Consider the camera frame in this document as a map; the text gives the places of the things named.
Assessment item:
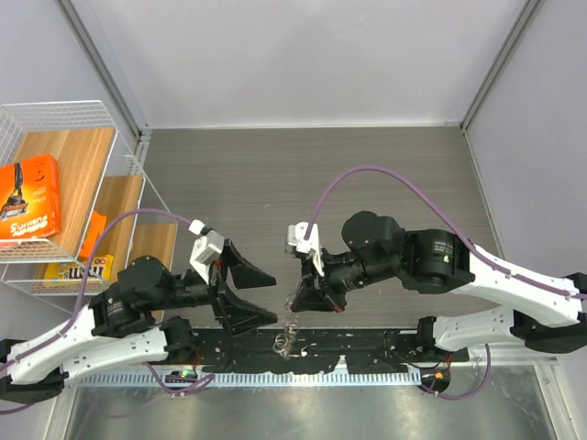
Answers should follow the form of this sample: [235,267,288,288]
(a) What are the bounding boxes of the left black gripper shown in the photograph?
[151,239,281,335]

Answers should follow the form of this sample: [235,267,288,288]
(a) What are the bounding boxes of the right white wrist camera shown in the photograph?
[285,222,325,276]

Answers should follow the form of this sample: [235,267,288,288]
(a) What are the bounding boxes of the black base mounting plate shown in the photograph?
[142,325,469,375]

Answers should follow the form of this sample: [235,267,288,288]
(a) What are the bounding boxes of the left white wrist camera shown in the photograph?
[189,219,225,285]

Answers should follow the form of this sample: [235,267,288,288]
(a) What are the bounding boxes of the small orange packet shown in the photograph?
[79,211,107,259]

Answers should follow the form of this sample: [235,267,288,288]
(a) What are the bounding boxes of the white wire shelf rack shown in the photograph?
[1,100,178,313]

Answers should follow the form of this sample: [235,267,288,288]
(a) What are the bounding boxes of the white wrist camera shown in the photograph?
[189,219,225,285]
[285,222,325,276]

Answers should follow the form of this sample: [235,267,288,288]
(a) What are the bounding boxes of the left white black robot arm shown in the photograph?
[1,234,277,407]

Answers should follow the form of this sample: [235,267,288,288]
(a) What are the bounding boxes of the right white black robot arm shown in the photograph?
[286,211,586,361]

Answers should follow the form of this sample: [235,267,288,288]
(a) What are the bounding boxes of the metal disc with key rings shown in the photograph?
[272,293,298,360]

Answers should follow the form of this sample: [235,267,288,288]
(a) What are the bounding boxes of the yellow candy bag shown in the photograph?
[42,254,114,284]

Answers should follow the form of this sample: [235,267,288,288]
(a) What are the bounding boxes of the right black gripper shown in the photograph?
[293,245,402,314]

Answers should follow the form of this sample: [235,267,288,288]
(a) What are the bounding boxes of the white slotted cable duct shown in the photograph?
[80,368,421,388]

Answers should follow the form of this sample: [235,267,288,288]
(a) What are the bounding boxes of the orange product box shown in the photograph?
[1,154,61,240]

